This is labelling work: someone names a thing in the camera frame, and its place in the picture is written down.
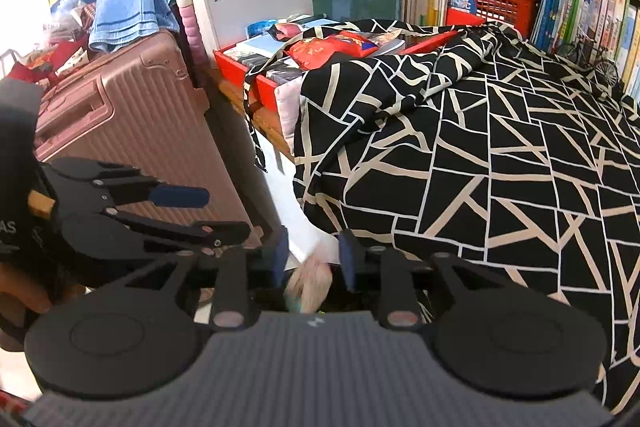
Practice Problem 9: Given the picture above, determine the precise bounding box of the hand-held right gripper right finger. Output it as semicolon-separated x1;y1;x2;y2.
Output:
337;229;546;333

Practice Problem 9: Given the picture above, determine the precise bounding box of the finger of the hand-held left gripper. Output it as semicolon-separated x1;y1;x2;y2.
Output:
42;157;211;214
60;212;252;274

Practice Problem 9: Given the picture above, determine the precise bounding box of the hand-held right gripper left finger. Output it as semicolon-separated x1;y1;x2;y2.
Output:
100;227;291;333

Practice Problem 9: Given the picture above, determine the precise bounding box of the row of tall colourful books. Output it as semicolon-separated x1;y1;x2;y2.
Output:
530;0;640;100

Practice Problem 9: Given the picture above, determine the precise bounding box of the person's left hand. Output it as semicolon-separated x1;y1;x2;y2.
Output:
0;264;87;353

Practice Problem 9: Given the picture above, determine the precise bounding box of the pink hard-shell suitcase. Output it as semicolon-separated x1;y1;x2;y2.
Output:
32;29;266;258

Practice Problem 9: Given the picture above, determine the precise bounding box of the wooden ledge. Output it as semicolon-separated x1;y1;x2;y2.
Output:
210;67;301;162

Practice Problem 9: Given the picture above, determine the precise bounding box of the red shallow tray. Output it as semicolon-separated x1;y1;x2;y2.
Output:
214;27;461;112

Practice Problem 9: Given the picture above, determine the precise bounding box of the pale pink quilt edge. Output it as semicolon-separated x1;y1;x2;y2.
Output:
274;77;308;155

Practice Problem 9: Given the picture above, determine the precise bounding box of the pink bumpy foam tube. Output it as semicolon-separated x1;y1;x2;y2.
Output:
177;4;211;72

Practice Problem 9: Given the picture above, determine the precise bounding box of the pile of colourful bags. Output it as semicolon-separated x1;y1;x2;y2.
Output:
10;0;101;80

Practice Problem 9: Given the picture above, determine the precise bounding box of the pile of magazines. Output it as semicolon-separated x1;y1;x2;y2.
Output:
222;19;406;82

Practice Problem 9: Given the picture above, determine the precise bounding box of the black white patterned blanket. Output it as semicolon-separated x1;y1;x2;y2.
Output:
292;19;640;413

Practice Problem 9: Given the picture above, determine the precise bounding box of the dark red snack packet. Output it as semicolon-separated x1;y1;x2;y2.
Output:
267;22;301;42

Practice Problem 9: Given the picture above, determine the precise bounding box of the blue denim cloth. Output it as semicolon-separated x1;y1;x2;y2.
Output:
89;0;178;54

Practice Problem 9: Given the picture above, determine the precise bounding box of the red snack bag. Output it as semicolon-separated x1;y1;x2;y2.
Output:
289;32;378;70

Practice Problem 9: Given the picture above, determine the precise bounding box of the red plastic crate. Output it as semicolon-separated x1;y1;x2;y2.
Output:
446;0;543;38

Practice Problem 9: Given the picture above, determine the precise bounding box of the miniature black bicycle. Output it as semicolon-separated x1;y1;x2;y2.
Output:
555;29;621;100

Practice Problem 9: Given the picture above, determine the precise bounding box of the black white fabric strap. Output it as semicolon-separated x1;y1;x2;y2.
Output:
243;19;331;172

